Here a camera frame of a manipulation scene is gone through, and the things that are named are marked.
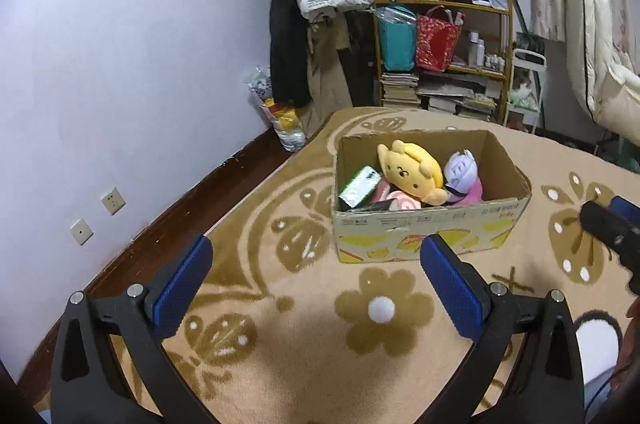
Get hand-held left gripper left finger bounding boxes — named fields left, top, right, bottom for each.
left=50, top=235, right=216, bottom=424

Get black coat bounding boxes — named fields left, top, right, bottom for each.
left=267, top=0, right=313, bottom=109

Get beige hanging garment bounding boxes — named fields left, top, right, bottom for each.
left=300, top=11, right=378, bottom=140

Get white wall socket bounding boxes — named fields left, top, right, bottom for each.
left=101, top=187, right=127, bottom=216
left=70, top=219, right=94, bottom=246

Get white bottle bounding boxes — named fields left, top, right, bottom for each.
left=468, top=31, right=486, bottom=66

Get green tissue pack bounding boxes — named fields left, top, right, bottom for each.
left=339, top=165, right=383, bottom=210

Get cardboard box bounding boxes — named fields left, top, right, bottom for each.
left=331, top=129, right=533, bottom=265

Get pink plush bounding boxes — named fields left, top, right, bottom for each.
left=376, top=180, right=425, bottom=211

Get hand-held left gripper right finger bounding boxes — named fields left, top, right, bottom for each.
left=420, top=234, right=583, bottom=424

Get black hanging trousers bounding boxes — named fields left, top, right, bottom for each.
left=342, top=9, right=378, bottom=107

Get teal bag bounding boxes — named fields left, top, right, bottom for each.
left=376, top=5, right=417, bottom=72

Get lavender-haired plush doll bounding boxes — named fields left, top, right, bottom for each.
left=442, top=150, right=483, bottom=195

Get wooden storage shelf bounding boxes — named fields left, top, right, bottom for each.
left=370, top=0, right=516, bottom=125

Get pile of papers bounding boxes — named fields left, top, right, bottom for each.
left=417, top=71, right=501, bottom=122

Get stack of books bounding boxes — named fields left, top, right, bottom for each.
left=381, top=71, right=421, bottom=107

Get white metal rack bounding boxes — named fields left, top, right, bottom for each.
left=505, top=49, right=547, bottom=135

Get pale green bundle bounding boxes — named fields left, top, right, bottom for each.
left=507, top=84, right=543, bottom=111

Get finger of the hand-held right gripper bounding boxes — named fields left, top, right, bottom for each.
left=610, top=195, right=640, bottom=233

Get clear plastic bag with items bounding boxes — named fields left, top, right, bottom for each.
left=245, top=66, right=307, bottom=153

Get white quilted bedding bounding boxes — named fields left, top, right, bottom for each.
left=562, top=0, right=640, bottom=140

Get pink soft cloth item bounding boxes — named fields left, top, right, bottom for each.
left=450, top=178, right=485, bottom=206

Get yellow dog plush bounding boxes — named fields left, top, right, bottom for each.
left=376, top=140, right=449, bottom=206

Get red patterned bag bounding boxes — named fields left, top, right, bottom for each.
left=415, top=6, right=463, bottom=72

